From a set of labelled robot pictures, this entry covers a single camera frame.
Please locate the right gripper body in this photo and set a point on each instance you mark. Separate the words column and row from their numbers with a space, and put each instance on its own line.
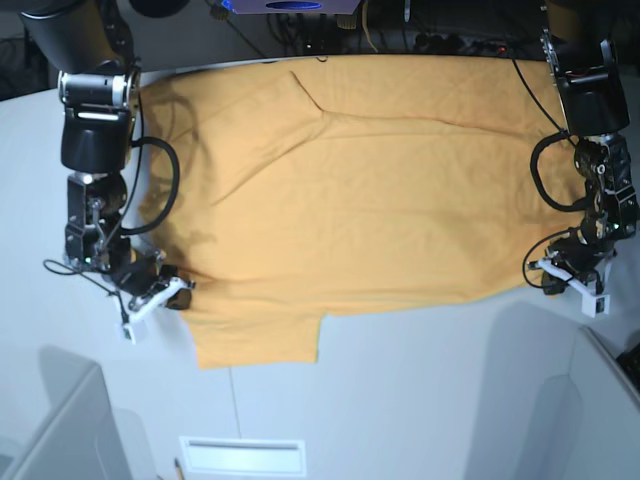
column 140, row 274

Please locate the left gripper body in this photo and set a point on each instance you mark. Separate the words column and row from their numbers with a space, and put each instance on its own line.
column 571, row 249

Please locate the orange yellow T-shirt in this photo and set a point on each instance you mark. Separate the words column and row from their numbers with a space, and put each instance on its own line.
column 357, row 184

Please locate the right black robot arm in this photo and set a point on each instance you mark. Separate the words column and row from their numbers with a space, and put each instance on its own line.
column 92, row 47

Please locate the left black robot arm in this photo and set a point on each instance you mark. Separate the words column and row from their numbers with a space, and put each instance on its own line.
column 583, row 62

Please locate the right grey partition panel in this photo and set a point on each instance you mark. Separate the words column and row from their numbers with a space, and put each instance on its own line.
column 607, row 443

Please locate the grey partition panel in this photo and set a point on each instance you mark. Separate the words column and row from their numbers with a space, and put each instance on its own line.
column 78, row 439
column 607, row 443

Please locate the white table slot plate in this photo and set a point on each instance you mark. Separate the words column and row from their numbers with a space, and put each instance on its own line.
column 244, row 457

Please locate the pencil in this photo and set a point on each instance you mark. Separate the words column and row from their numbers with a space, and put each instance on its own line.
column 178, row 469

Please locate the left grey partition panel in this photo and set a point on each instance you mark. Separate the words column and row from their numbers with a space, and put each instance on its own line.
column 78, row 439

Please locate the black power strip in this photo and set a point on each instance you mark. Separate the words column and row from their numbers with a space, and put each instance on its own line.
column 456, row 45

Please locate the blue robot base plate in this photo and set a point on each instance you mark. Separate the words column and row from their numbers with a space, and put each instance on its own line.
column 255, row 7

